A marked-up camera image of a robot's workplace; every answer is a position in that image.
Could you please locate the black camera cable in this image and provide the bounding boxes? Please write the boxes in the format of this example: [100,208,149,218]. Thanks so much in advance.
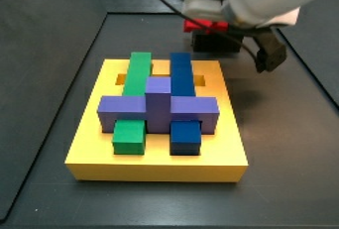
[136,0,265,72]

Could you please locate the yellow base board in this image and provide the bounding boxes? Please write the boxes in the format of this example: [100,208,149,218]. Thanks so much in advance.
[65,59,248,182]

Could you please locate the red cross-shaped block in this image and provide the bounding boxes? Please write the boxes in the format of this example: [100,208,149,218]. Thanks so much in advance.
[182,19,229,34]

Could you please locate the blue long block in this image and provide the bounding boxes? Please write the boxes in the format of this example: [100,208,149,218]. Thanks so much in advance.
[169,53,201,156]

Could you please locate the purple cross block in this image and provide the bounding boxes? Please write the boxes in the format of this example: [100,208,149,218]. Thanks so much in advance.
[96,76,220,135]

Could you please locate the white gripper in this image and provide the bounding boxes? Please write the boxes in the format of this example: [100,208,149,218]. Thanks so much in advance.
[181,0,299,28]

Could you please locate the black block holder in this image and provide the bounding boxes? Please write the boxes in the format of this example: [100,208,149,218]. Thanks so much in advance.
[192,31,241,53]

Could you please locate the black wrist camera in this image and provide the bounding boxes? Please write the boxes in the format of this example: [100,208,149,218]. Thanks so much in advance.
[228,27,287,73]

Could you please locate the green long block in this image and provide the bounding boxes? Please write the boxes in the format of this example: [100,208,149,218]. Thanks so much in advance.
[112,53,150,155]

